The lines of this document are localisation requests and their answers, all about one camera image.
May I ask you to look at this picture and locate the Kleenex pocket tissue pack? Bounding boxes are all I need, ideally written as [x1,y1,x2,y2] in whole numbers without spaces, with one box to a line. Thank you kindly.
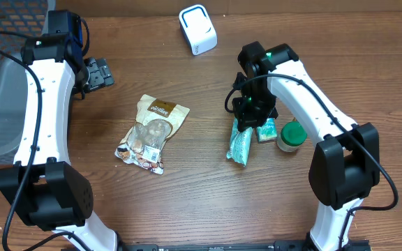
[256,118,277,143]

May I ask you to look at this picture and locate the mint green wipes pack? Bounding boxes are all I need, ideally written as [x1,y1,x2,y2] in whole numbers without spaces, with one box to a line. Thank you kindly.
[226,119,253,166]

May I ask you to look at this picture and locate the green lid seasoning jar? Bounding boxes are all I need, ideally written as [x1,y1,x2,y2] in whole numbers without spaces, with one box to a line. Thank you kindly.
[276,121,307,153]

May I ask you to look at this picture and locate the brown white snack bag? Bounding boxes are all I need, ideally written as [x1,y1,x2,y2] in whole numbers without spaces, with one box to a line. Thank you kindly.
[114,94,190,175]

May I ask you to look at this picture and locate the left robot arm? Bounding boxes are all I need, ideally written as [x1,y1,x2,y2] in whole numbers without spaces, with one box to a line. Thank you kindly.
[0,10,123,250]

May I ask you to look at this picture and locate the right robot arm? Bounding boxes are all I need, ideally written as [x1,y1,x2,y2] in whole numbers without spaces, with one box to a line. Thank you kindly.
[232,41,380,250]

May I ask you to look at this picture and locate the white barcode scanner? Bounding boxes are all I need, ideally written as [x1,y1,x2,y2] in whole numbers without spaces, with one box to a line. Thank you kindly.
[179,4,218,56]

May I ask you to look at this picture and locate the grey plastic shopping basket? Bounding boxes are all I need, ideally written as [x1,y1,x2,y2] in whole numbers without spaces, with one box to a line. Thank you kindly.
[0,0,56,165]

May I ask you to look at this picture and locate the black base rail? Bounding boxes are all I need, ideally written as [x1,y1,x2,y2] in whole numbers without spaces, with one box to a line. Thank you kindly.
[61,239,372,251]

